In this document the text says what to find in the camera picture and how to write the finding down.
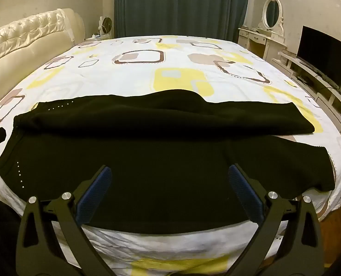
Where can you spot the black pants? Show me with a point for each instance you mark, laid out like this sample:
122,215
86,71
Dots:
159,149

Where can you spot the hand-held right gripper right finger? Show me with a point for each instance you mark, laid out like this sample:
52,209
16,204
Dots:
245,195

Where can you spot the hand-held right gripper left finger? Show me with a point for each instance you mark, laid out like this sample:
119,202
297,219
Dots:
94,197

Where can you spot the white dressing table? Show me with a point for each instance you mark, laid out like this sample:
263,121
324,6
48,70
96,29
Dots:
258,38

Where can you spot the white oval mirror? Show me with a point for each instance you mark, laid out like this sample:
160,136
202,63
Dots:
272,11

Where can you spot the cream tufted headboard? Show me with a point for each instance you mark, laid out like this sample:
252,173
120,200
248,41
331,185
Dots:
29,43

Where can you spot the black flat television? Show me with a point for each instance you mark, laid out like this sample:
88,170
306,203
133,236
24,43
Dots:
323,51

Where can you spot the person's dark clothing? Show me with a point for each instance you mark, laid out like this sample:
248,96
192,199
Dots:
0,235

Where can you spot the patterned bed sheet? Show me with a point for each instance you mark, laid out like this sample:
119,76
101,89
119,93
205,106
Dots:
173,63

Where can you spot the dark grey curtain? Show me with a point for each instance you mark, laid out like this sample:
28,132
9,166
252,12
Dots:
173,5

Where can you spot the small desk fan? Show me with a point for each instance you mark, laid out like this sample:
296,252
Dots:
105,24

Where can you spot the white television stand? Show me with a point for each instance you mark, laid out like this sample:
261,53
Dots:
302,69

